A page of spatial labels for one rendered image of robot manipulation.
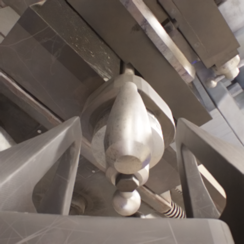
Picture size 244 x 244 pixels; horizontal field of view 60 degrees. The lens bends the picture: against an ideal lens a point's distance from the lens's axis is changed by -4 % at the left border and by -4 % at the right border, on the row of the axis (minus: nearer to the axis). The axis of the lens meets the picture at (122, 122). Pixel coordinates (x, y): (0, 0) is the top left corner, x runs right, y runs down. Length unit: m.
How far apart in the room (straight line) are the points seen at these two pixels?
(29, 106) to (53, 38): 0.09
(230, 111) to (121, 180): 0.49
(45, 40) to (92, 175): 0.20
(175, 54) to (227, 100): 0.31
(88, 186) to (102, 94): 0.19
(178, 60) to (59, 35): 0.18
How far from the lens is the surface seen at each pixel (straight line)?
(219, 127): 0.63
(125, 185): 0.18
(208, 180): 0.62
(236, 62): 0.48
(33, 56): 0.25
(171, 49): 0.33
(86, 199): 0.39
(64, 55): 0.23
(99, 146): 0.21
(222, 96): 0.61
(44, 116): 0.28
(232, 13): 0.61
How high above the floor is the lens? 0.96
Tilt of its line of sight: 24 degrees down
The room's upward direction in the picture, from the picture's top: 55 degrees clockwise
